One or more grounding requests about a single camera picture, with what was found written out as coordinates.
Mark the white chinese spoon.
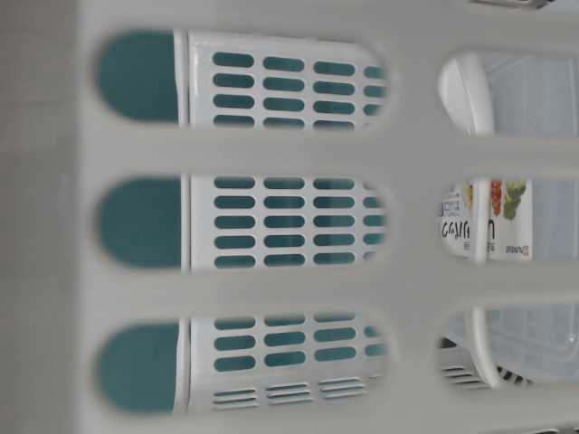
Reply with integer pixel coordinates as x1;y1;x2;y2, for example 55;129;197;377
438;52;495;136

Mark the white plastic shopping basket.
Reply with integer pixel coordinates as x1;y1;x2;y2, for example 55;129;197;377
1;1;578;433

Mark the clear plastic food container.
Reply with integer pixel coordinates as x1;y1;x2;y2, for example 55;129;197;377
438;51;578;388

